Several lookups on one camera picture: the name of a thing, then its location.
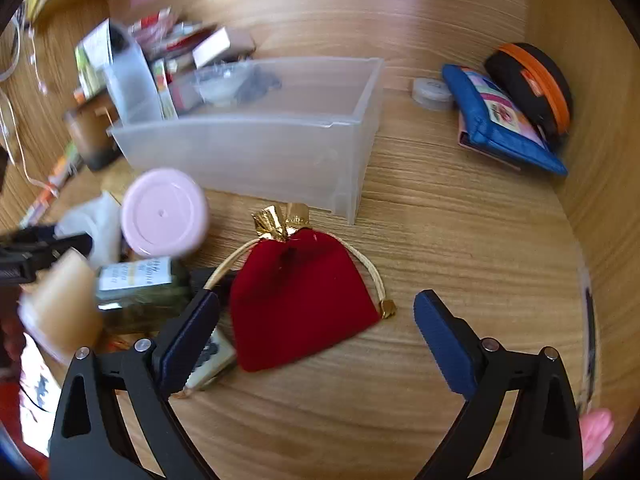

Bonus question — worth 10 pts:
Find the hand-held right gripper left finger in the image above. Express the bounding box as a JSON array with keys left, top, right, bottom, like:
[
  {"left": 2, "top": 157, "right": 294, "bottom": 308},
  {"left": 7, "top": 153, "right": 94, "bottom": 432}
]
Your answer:
[{"left": 48, "top": 289, "right": 221, "bottom": 480}]

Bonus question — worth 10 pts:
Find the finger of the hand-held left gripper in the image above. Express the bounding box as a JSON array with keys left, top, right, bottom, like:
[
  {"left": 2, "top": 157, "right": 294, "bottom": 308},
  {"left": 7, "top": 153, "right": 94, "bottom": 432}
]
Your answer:
[{"left": 30, "top": 232, "right": 94, "bottom": 262}]

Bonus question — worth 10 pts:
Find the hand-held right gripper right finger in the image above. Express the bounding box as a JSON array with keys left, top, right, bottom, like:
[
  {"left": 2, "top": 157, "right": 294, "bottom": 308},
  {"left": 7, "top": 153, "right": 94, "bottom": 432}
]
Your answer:
[{"left": 413, "top": 289, "right": 585, "bottom": 480}]

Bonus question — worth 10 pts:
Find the small white labelled box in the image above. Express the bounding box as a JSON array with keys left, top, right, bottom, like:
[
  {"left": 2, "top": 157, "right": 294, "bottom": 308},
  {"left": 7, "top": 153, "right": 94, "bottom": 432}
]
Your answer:
[{"left": 182, "top": 332, "right": 238, "bottom": 393}]

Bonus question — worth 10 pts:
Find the white bag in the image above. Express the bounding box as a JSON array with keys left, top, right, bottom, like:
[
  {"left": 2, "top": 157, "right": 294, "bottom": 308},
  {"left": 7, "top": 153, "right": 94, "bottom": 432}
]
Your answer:
[{"left": 55, "top": 190, "right": 126, "bottom": 266}]

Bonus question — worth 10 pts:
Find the yellow plastic bottle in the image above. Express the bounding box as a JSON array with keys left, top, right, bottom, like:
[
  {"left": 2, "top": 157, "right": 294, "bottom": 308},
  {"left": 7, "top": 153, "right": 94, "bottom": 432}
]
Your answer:
[{"left": 17, "top": 250, "right": 103, "bottom": 366}]

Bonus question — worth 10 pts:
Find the green tin can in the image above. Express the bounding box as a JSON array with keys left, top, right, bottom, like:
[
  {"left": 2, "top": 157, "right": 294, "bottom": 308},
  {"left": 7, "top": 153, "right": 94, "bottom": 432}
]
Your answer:
[{"left": 95, "top": 255, "right": 193, "bottom": 333}]

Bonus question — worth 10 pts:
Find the pink lidded jar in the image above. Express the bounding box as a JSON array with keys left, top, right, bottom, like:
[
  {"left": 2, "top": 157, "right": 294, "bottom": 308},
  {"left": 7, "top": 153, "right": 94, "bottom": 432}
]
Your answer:
[{"left": 120, "top": 168, "right": 211, "bottom": 261}]

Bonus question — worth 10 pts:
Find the red velvet drawstring pouch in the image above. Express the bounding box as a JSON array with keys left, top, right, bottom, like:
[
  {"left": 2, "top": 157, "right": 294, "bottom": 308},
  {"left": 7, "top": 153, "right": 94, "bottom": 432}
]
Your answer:
[{"left": 202, "top": 202, "right": 398, "bottom": 373}]

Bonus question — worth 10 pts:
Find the clear plastic bin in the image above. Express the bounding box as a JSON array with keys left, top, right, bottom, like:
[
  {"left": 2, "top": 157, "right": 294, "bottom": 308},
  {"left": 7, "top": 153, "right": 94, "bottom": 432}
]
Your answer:
[{"left": 102, "top": 57, "right": 386, "bottom": 226}]

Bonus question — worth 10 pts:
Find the wooden desktop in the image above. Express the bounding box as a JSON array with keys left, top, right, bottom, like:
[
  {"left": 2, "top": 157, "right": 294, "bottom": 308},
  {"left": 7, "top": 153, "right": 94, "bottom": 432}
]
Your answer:
[{"left": 0, "top": 10, "right": 586, "bottom": 480}]

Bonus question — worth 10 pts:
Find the bunch of marker pens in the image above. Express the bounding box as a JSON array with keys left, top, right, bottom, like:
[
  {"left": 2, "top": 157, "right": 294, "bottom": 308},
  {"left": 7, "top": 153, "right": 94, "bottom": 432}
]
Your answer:
[{"left": 20, "top": 155, "right": 83, "bottom": 226}]

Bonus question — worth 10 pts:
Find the brown mug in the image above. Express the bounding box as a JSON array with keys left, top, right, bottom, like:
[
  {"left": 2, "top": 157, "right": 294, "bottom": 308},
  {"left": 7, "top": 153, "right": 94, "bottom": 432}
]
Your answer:
[{"left": 62, "top": 95, "right": 123, "bottom": 171}]

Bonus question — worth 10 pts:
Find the translucent white file holder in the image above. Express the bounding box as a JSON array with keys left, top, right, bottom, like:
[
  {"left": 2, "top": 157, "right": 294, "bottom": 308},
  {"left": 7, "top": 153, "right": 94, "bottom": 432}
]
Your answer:
[{"left": 75, "top": 19, "right": 163, "bottom": 123}]

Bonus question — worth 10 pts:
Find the pink soft object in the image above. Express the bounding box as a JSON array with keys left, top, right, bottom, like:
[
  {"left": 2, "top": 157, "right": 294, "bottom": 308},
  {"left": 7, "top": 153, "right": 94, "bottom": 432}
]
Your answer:
[{"left": 580, "top": 407, "right": 615, "bottom": 471}]

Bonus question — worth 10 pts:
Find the fruit print box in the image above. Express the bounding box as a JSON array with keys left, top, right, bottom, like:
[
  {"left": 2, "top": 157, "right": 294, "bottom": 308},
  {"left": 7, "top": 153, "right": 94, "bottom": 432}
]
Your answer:
[{"left": 152, "top": 57, "right": 180, "bottom": 120}]

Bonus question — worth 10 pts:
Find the blue patchwork pencil pouch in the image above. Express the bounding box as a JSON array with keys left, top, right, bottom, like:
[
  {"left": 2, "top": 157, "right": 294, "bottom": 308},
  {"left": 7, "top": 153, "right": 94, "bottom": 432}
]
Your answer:
[{"left": 442, "top": 64, "right": 569, "bottom": 177}]

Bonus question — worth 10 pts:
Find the metal bowl of trinkets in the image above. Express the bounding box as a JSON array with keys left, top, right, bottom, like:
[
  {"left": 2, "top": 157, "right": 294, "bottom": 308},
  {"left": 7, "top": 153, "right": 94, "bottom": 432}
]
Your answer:
[{"left": 192, "top": 62, "right": 251, "bottom": 106}]

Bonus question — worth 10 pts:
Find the stack of books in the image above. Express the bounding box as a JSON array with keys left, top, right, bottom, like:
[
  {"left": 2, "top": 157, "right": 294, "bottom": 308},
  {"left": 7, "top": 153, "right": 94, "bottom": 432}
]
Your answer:
[{"left": 130, "top": 7, "right": 221, "bottom": 61}]

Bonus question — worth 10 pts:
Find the small white round case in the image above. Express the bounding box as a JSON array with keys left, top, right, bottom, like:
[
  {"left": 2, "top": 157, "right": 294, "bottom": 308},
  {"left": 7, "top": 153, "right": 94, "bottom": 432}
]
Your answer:
[{"left": 411, "top": 77, "right": 456, "bottom": 112}]

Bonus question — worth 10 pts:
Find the black orange zip case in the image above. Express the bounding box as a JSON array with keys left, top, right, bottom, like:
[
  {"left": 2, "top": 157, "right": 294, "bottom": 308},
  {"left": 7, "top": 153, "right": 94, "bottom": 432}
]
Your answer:
[{"left": 483, "top": 42, "right": 573, "bottom": 148}]

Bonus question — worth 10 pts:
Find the white cable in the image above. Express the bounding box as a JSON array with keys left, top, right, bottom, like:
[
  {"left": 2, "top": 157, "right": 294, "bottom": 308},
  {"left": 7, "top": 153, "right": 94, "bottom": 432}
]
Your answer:
[{"left": 0, "top": 10, "right": 56, "bottom": 191}]

